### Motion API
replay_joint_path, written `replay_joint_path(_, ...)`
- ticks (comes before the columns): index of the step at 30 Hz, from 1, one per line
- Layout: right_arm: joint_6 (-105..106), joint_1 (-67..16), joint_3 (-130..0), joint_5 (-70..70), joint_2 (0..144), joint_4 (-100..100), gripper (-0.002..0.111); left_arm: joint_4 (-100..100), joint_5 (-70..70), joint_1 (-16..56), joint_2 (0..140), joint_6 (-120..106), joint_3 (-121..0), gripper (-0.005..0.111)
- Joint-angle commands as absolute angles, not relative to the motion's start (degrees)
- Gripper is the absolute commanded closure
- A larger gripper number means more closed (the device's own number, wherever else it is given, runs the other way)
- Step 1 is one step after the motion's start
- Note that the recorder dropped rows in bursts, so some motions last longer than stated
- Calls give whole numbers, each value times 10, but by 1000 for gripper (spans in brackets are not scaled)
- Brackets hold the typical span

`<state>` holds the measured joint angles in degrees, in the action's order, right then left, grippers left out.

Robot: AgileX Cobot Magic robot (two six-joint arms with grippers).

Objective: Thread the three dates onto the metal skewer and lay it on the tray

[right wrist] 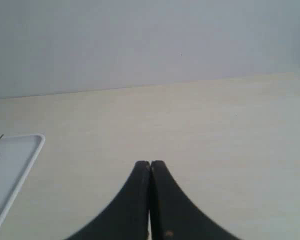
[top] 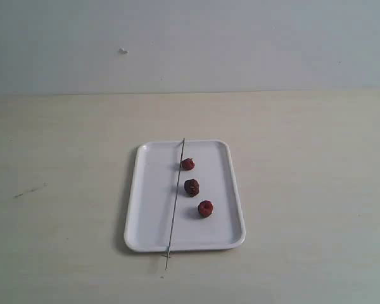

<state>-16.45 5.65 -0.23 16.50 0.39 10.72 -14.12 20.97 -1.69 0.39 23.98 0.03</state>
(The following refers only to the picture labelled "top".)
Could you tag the red date top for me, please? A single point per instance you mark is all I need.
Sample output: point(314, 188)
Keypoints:
point(187, 164)

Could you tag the thin metal skewer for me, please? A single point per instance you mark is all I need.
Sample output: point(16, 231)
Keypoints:
point(175, 206)

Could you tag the red date bottom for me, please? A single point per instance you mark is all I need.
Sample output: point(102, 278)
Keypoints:
point(205, 208)

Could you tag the dark red date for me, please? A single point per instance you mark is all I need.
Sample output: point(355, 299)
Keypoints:
point(192, 187)

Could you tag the white rectangular plastic tray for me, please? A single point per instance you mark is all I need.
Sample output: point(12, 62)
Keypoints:
point(152, 194)

